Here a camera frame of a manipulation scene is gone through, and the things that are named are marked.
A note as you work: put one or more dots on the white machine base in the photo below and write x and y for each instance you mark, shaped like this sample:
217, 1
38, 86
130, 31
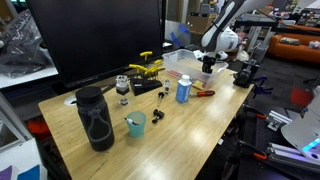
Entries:
303, 126

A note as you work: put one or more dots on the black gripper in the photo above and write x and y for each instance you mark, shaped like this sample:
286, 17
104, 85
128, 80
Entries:
208, 61

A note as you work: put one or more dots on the blue spring clamp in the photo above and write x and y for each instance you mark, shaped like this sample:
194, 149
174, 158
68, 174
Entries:
262, 87

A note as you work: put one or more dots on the black hex key stand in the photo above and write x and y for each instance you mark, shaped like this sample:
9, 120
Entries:
145, 86

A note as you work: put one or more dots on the grey plastic bag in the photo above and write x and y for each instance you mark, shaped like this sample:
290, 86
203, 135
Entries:
20, 50

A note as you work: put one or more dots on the orange black floor clamp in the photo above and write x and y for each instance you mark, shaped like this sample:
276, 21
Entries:
253, 151

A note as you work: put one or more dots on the large black monitor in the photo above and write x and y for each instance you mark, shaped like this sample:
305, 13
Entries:
96, 40

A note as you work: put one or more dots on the black water bottle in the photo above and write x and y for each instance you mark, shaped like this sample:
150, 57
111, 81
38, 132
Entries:
95, 120

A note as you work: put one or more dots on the small black clamp knob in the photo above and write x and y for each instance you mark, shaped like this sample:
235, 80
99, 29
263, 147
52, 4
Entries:
157, 116

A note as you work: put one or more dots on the clear plastic container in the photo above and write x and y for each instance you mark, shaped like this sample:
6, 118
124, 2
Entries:
186, 66

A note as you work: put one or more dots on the small clear jar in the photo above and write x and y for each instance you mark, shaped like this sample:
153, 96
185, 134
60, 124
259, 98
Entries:
122, 87

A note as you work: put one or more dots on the red black screwdriver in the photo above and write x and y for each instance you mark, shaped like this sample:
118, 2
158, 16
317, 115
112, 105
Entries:
205, 93

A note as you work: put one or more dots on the teal plastic cup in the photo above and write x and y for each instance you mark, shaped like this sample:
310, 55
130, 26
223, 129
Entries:
136, 126

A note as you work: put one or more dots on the white bottle with blue label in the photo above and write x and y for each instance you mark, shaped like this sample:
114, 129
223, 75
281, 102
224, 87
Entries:
183, 90

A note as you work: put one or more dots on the aluminium extrusion rails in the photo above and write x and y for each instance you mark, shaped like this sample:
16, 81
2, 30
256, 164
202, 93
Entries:
290, 155

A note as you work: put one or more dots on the black table vise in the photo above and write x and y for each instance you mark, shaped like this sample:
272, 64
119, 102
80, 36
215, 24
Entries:
246, 75

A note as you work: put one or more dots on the cardboard box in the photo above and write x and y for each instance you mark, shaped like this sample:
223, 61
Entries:
199, 24

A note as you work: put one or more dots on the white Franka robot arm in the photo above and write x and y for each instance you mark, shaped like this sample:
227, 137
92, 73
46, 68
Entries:
221, 38

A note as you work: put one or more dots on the orange sofa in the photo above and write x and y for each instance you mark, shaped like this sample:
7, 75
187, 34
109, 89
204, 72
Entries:
293, 48

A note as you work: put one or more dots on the marker pen in cup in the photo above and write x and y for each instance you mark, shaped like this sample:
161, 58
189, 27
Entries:
131, 121

